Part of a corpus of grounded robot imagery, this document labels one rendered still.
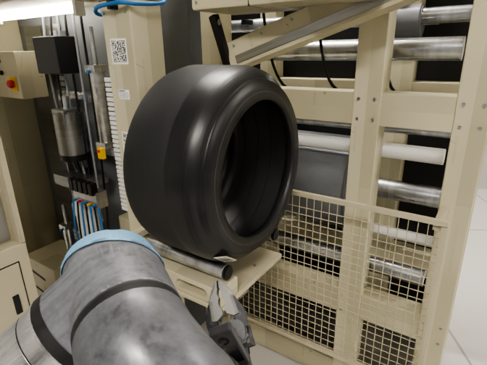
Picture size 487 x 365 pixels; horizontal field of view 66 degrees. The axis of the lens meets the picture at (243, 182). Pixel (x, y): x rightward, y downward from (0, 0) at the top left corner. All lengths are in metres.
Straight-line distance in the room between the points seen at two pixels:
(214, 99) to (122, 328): 0.66
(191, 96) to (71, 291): 0.62
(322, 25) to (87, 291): 1.08
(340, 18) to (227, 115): 0.53
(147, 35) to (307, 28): 0.51
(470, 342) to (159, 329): 2.25
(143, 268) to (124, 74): 0.92
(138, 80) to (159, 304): 0.94
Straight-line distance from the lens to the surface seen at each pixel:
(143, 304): 0.38
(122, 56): 1.27
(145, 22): 1.27
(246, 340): 0.85
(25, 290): 1.56
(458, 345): 2.46
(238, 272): 1.29
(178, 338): 0.37
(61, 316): 0.45
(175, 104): 0.96
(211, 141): 0.89
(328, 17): 1.29
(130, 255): 0.44
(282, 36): 1.36
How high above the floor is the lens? 1.51
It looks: 20 degrees down
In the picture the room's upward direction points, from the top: 1 degrees counter-clockwise
